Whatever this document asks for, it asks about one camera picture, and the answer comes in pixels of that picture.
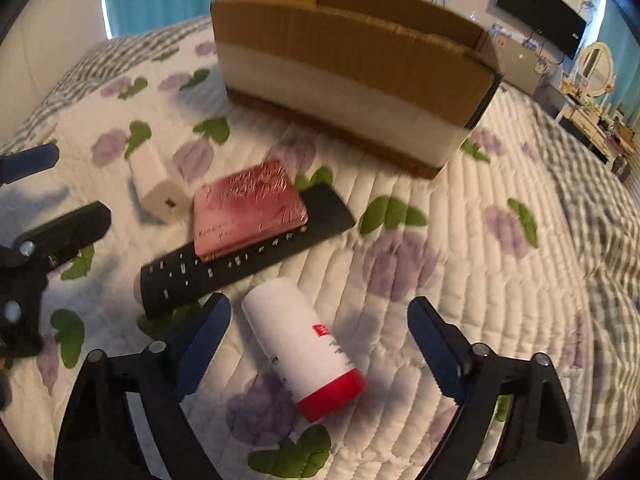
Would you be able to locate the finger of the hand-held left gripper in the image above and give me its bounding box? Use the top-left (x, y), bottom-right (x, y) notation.
top-left (0, 142), bottom-right (60, 186)
top-left (0, 200), bottom-right (112, 299)

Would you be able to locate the cardboard box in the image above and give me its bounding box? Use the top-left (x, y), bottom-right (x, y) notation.
top-left (210, 0), bottom-right (504, 181)

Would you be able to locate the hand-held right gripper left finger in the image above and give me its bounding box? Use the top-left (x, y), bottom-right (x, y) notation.
top-left (53, 292), bottom-right (233, 480)

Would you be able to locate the small white bottle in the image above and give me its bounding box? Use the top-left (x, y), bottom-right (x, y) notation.
top-left (128, 146), bottom-right (193, 225)

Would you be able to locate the pink embossed case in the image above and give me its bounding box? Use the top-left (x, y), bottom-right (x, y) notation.
top-left (193, 159), bottom-right (310, 263)

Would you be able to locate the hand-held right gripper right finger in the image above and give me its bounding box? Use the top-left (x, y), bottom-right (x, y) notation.
top-left (407, 296), bottom-right (584, 480)

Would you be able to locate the white bottle with red cap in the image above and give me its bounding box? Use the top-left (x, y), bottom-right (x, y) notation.
top-left (241, 277), bottom-right (368, 424)

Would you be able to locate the white oval vanity mirror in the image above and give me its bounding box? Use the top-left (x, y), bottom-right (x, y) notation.
top-left (578, 42), bottom-right (616, 97)

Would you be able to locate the wall-mounted black television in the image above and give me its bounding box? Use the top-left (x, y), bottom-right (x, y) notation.
top-left (495, 0), bottom-right (588, 61)

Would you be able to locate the floral quilted blanket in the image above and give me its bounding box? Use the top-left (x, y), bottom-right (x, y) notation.
top-left (0, 14), bottom-right (640, 480)

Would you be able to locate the white cabinet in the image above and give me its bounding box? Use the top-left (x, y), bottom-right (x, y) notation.
top-left (492, 35), bottom-right (551, 96)

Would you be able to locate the black remote control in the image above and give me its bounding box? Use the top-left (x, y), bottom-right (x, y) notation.
top-left (139, 182), bottom-right (357, 320)

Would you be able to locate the white dressing table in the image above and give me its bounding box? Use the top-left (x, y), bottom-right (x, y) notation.
top-left (554, 91), bottom-right (640, 167)

